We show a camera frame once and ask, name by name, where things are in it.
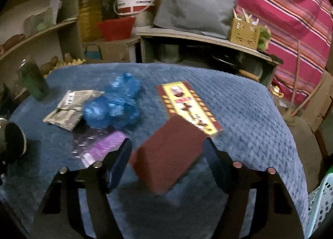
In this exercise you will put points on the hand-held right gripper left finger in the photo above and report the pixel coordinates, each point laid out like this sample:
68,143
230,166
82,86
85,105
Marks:
118,162

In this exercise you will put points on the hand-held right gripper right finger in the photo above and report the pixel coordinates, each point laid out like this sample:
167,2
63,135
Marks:
216,162

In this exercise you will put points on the dark red carton box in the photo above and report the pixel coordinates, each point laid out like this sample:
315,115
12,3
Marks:
169,145

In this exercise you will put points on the light blue plastic basket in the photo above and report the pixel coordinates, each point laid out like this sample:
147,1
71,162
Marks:
321,202

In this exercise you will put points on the purple plastic packet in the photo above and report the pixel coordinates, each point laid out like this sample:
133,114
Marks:
104,142

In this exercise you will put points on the blue fleece blanket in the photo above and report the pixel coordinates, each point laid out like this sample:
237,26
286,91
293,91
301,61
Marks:
247,124

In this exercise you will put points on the grey foil packet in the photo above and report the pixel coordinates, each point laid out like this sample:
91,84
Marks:
65,116

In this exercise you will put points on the crumpled blue plastic bag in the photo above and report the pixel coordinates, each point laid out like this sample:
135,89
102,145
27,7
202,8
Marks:
114,103

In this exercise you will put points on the green glass bottle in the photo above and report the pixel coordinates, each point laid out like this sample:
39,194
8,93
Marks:
35,80

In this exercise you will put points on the straw broom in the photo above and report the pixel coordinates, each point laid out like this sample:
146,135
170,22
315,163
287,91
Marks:
291,116

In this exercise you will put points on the clear oil bottle yellow label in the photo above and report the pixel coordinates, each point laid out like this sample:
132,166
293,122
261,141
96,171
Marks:
277,97

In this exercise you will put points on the wooden storage shelf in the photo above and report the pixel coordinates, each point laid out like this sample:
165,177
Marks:
39,36

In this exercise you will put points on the wooden stick red grip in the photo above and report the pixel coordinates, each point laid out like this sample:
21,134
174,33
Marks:
309,98

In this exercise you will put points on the flattened cardboard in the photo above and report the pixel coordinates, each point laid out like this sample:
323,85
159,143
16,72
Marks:
318,103

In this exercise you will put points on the grey metal pot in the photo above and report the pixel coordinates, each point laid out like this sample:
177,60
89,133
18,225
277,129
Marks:
169,53

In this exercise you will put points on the wooden shelf table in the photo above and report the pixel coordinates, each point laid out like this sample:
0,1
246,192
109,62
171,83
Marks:
187,37

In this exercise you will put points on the leafy greens in bag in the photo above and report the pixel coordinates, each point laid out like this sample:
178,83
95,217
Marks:
264,38

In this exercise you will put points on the red plastic basin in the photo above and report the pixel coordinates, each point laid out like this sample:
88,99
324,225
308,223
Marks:
117,28

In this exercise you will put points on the bundle of chopsticks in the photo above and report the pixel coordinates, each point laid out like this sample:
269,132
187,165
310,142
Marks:
245,16

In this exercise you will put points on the yellow oil jug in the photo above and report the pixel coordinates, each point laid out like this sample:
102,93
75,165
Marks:
89,12

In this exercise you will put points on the grey fabric bag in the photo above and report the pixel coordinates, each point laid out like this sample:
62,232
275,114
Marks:
195,10

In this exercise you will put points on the red striped cloth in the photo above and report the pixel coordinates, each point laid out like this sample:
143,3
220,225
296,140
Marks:
286,15

